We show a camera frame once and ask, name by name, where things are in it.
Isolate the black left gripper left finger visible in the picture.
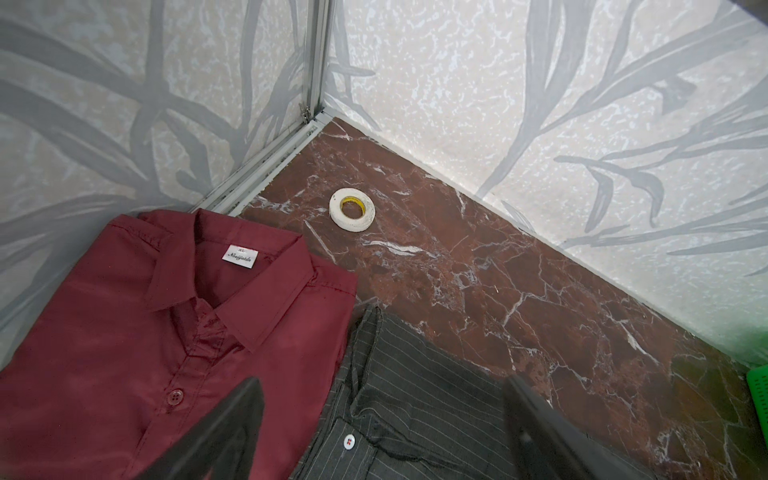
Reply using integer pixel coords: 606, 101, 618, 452
138, 377, 265, 480

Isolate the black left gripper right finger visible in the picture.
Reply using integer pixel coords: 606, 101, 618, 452
502, 376, 654, 480

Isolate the dark grey striped shirt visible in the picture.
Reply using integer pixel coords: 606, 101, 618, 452
293, 305, 522, 479

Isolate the maroon folded shirt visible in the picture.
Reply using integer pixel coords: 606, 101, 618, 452
1, 210, 358, 479

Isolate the green plastic basket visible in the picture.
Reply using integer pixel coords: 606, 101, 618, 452
746, 365, 768, 444

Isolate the white tape roll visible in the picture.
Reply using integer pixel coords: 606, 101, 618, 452
329, 188, 376, 233

